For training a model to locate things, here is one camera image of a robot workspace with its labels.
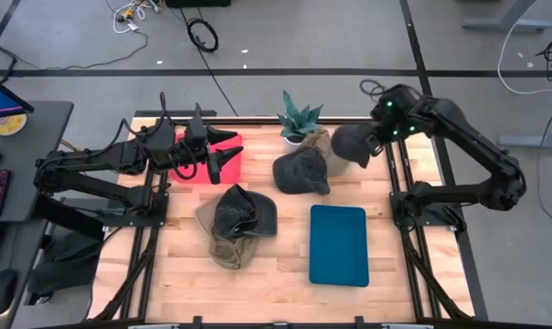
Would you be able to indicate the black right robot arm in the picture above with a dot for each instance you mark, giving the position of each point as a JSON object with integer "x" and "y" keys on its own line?
{"x": 468, "y": 132}

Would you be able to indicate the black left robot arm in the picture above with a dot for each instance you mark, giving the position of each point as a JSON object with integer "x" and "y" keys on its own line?
{"x": 88, "y": 157}

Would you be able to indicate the dark grey cap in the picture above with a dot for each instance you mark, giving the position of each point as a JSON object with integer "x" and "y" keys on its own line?
{"x": 244, "y": 212}
{"x": 349, "y": 144}

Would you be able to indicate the yellow wipes canister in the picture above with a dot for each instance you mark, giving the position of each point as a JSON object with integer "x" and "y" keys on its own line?
{"x": 6, "y": 124}

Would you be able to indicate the black case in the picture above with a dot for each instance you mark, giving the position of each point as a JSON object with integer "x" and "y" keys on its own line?
{"x": 198, "y": 3}

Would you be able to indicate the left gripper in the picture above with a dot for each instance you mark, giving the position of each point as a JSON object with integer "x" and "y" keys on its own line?
{"x": 189, "y": 155}

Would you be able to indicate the pink plastic tray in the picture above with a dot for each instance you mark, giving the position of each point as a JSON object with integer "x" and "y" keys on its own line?
{"x": 232, "y": 176}

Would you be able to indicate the grey desk leg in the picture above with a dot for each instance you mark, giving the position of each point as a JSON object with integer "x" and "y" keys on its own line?
{"x": 532, "y": 141}
{"x": 504, "y": 24}

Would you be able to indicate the tan cap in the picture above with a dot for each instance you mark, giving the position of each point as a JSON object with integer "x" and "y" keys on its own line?
{"x": 230, "y": 256}

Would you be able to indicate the green snake plant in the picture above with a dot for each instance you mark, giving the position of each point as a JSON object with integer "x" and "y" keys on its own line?
{"x": 298, "y": 119}

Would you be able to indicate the black computer mouse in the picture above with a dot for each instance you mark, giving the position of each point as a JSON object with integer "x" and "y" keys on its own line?
{"x": 1, "y": 292}

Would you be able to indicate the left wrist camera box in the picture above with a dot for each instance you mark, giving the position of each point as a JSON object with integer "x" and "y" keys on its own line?
{"x": 196, "y": 128}

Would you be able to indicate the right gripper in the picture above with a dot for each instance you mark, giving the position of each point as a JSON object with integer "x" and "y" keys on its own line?
{"x": 380, "y": 139}

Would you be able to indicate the dark grey towel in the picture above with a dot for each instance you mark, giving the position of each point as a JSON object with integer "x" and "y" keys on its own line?
{"x": 299, "y": 171}

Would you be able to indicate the white plant pot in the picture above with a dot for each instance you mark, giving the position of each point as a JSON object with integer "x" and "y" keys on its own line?
{"x": 292, "y": 145}

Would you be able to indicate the dark grey desk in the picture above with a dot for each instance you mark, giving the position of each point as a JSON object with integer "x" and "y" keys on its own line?
{"x": 38, "y": 151}

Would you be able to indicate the beige cloth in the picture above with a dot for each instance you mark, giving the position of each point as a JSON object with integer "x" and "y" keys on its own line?
{"x": 337, "y": 160}

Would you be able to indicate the blue plastic tray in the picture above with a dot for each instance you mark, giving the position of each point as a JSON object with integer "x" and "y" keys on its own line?
{"x": 339, "y": 247}

